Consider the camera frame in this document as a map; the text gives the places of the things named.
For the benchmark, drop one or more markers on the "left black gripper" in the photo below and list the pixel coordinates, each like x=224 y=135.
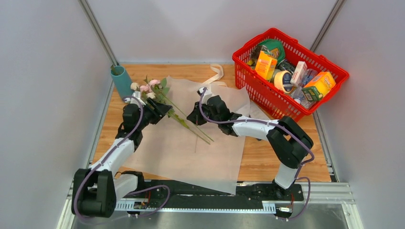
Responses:
x=159 y=111

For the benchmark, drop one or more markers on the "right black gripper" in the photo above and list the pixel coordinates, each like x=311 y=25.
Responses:
x=195 y=117

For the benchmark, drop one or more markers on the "pink and white flowers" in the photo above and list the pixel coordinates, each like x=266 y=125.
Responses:
x=158 y=91

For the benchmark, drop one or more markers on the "white wrapping paper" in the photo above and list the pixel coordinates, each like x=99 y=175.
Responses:
x=170 y=150

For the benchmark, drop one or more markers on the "cream printed ribbon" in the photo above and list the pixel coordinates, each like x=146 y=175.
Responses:
x=219 y=74

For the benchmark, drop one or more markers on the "green leafy sprig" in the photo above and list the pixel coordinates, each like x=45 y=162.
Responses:
x=114 y=71

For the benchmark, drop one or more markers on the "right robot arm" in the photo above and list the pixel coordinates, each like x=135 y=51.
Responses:
x=289 y=141

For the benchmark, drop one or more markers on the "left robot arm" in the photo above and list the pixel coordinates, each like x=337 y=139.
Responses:
x=95 y=190

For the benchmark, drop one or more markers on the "teal cylindrical vase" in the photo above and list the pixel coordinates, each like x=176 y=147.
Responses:
x=122 y=82

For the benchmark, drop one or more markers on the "razor blister pack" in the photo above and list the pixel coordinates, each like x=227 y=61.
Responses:
x=256 y=112

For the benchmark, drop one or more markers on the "orange juice box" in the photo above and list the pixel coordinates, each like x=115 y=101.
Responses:
x=265 y=65

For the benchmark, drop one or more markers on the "red plastic shopping basket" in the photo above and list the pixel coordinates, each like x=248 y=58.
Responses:
x=275 y=102

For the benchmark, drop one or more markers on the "masking tape roll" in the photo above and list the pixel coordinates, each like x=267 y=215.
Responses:
x=282 y=81

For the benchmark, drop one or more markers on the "green snack bag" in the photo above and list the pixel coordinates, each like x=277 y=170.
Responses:
x=274 y=48

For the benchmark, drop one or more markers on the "dark snack packet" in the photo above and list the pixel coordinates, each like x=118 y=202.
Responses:
x=285 y=65

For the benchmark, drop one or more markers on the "clear plastic bottle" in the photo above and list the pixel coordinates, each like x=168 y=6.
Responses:
x=298 y=94

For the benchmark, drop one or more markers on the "white red small box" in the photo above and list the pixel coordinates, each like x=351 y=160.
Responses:
x=298 y=73

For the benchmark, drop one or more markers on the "yellow green box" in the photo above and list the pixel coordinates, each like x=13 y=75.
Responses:
x=319 y=86

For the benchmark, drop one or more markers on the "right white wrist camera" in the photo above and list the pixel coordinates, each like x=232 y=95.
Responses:
x=205 y=94

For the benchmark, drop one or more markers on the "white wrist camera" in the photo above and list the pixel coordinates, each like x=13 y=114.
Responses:
x=135 y=98
x=205 y=94

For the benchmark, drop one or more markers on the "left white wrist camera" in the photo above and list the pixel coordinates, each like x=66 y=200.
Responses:
x=135 y=98

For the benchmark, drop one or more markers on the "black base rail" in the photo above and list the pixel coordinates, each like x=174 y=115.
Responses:
x=248 y=196

